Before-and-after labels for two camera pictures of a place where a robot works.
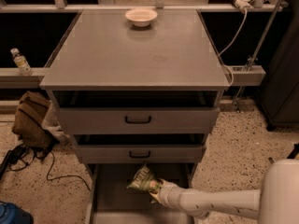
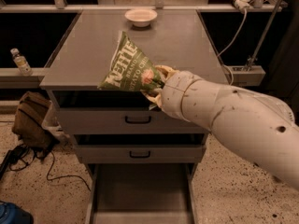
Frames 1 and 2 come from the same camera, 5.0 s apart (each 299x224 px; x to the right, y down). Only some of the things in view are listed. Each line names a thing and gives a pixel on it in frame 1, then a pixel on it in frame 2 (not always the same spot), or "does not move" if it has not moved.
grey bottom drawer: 108,200 does not move
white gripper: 169,191 to 172,94
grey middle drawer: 138,154 does not move
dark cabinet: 279,96 does not move
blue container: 12,214 does not move
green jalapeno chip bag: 144,179 to 131,70
